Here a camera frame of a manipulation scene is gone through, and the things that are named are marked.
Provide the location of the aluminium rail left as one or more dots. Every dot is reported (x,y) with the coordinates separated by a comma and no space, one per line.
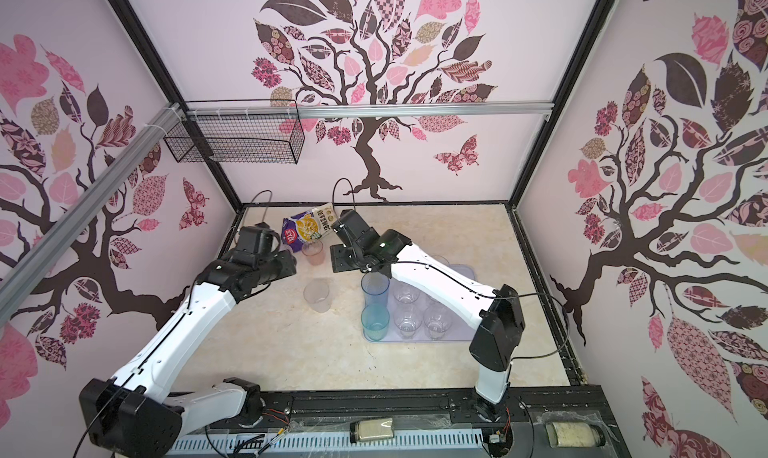
(20,282)

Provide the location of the white slotted cable duct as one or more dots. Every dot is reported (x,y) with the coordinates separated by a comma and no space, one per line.
(316,444)

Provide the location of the beige cylinder in wrap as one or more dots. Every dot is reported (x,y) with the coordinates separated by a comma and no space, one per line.
(574,435)

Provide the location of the teal frosted glass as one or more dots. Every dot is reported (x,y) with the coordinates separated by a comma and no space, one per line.
(375,322)

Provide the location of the lilac plastic tray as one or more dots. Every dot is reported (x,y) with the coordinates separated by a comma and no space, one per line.
(459,332)

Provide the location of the clear glass back row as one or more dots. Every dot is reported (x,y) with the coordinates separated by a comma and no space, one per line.
(430,300)

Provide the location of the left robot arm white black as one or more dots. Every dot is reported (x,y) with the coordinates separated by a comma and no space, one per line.
(134,413)

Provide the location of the blue tall glass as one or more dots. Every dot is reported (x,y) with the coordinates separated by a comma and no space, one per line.
(375,287)

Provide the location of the purple snack bag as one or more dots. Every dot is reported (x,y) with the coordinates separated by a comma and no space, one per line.
(308,226)

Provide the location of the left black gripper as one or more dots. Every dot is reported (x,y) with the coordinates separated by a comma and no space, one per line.
(287,264)

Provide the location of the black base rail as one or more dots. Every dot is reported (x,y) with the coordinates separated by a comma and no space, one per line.
(440,408)

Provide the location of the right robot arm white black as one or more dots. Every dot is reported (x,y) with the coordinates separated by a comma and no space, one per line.
(494,314)

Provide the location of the pink small glass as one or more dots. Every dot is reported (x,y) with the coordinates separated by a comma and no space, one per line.
(314,253)

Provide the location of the black wire basket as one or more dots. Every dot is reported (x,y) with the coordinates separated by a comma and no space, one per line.
(260,131)

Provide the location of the aluminium rail back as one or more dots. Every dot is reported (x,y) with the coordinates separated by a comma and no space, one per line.
(372,109)

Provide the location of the aluminium rail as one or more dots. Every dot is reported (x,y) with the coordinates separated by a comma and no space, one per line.
(372,109)
(20,282)

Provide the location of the clear ribbed glass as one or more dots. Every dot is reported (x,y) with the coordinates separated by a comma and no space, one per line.
(408,320)
(404,294)

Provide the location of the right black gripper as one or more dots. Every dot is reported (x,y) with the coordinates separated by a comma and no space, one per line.
(337,254)

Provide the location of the small beige box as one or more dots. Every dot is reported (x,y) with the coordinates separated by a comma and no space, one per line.
(370,430)

